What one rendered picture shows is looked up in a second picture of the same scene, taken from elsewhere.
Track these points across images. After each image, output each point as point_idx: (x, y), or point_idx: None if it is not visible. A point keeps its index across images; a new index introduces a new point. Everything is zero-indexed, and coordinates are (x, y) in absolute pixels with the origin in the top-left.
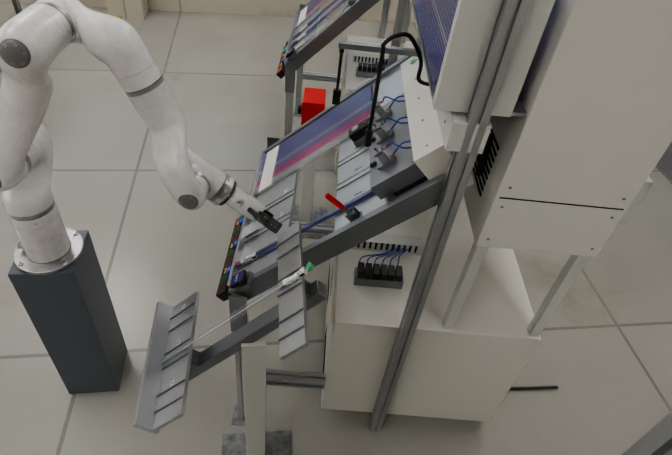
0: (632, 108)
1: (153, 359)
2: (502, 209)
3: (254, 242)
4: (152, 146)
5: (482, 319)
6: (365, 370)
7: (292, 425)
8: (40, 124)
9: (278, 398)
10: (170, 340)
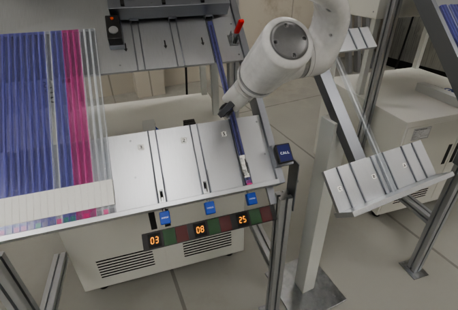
0: None
1: (402, 190)
2: None
3: (216, 174)
4: None
5: (204, 105)
6: None
7: (260, 274)
8: None
9: (243, 293)
10: (372, 193)
